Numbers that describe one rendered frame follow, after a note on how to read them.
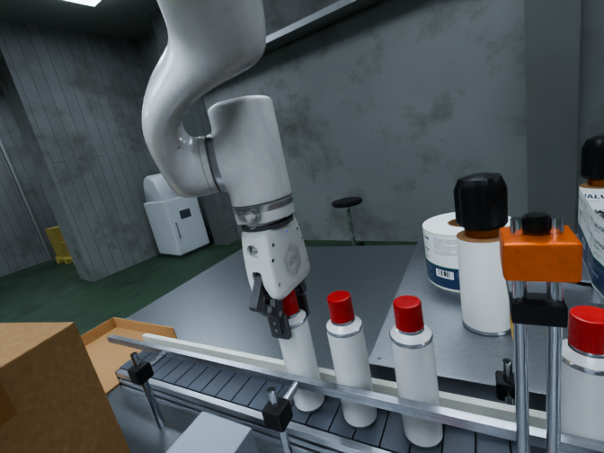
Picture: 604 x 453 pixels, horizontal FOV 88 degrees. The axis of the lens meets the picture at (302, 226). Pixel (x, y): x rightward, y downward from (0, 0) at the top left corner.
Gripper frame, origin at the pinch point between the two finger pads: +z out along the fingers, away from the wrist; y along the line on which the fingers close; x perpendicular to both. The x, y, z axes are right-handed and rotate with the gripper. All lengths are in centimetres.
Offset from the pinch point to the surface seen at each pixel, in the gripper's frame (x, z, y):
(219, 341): 36.2, 21.4, 15.2
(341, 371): -8.4, 6.3, -2.7
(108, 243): 451, 60, 210
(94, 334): 80, 19, 6
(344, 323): -9.8, -0.9, -1.6
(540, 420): -31.5, 13.2, 3.0
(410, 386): -17.7, 6.4, -2.9
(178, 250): 365, 91, 256
